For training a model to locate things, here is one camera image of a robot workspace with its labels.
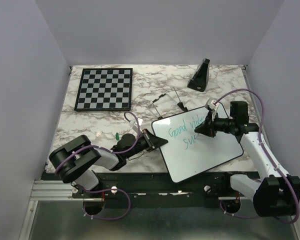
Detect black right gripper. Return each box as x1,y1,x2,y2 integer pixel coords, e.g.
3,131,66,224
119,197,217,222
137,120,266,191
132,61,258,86
195,110,235,138

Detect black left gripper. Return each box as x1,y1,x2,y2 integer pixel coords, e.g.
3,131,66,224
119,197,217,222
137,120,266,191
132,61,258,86
125,128,168,159

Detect white whiteboard black frame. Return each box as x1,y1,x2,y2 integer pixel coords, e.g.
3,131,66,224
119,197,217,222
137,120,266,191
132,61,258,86
151,106,244,183

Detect green marker cap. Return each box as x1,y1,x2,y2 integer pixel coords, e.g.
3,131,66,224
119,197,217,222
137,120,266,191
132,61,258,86
115,132,120,141

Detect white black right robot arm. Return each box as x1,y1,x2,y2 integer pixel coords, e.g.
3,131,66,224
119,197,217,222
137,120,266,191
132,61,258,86
194,98,300,220

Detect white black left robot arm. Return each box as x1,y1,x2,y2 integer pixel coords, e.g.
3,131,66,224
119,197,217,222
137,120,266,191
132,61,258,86
48,129,169,198

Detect black wedge eraser block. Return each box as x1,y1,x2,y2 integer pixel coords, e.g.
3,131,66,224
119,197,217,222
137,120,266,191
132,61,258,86
187,58,210,92

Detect black white chessboard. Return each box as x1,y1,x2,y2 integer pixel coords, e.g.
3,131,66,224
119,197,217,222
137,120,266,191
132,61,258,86
74,68,133,112

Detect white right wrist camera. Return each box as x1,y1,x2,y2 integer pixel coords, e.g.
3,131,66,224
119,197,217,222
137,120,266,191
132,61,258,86
205,98,220,121

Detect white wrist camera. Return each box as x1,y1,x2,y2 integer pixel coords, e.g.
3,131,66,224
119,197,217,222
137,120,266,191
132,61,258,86
205,98,220,121
129,117,143,133

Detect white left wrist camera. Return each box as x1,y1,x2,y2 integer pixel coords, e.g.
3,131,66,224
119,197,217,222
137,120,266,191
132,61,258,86
129,117,143,133

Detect black wire whiteboard stand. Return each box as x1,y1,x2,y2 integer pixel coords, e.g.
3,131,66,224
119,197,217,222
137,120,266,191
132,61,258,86
146,87,189,120

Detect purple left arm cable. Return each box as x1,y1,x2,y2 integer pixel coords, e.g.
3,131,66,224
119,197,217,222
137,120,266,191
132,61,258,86
54,111,141,221

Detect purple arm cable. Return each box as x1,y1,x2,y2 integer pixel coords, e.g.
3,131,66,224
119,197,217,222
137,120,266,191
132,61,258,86
213,89,300,224
54,111,141,221

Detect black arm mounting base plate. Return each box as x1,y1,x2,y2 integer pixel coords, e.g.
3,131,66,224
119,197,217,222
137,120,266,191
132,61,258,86
41,171,266,208

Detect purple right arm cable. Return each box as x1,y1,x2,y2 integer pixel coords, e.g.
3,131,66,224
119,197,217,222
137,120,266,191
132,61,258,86
213,89,300,224

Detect aluminium rail frame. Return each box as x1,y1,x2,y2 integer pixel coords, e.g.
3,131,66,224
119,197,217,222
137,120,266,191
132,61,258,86
20,64,298,240

